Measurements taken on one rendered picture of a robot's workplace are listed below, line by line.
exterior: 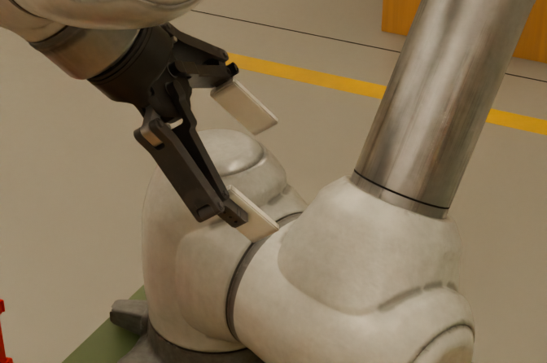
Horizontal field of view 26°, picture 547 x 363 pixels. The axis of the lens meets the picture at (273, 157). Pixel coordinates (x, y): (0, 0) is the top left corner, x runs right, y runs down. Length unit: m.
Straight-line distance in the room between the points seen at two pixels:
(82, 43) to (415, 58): 0.33
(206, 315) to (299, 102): 2.62
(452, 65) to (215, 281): 0.32
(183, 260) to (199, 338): 0.11
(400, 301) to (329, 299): 0.07
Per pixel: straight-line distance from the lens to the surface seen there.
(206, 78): 1.09
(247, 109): 1.14
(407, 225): 1.10
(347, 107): 3.79
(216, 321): 1.23
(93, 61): 0.96
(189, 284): 1.23
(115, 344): 1.41
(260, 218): 1.05
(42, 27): 0.94
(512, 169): 3.53
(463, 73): 1.11
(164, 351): 1.33
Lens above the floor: 1.84
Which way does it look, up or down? 32 degrees down
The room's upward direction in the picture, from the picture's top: straight up
